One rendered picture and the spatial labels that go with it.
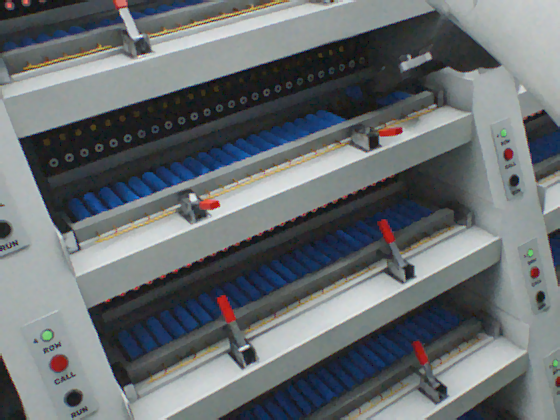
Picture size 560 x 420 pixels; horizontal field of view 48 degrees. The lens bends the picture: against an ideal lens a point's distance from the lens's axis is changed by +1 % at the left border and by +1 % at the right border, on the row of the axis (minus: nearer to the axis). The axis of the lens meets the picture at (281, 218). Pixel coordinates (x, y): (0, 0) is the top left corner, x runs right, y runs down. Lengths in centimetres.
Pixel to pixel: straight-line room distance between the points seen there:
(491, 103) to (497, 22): 50
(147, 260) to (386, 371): 45
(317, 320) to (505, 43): 49
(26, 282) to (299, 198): 34
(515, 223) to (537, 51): 60
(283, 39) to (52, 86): 29
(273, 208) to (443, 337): 42
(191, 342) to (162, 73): 34
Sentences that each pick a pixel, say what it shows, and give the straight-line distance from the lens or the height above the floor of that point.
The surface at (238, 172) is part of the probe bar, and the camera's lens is 82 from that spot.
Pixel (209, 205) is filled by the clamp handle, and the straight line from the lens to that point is 70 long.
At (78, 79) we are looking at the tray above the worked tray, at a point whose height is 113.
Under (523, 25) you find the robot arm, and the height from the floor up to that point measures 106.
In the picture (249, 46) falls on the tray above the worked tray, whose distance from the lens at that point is 80.
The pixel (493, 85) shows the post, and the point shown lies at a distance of 102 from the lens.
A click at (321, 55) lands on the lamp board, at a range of 102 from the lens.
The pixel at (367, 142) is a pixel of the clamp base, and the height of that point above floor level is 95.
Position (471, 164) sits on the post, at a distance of 102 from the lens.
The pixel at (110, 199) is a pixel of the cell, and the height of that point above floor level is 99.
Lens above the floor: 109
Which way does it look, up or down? 13 degrees down
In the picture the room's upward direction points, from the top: 17 degrees counter-clockwise
